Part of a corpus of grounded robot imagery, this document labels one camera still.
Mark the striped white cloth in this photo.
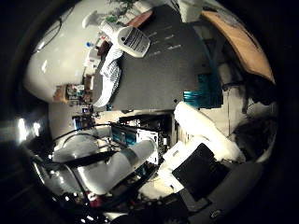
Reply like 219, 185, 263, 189
93, 46, 123, 108

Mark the cluttered wooden shelf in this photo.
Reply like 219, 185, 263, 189
52, 83, 94, 105

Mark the green potted plant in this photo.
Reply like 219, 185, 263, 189
106, 0, 139, 23

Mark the curved wooden desk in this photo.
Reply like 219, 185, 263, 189
200, 9, 277, 84

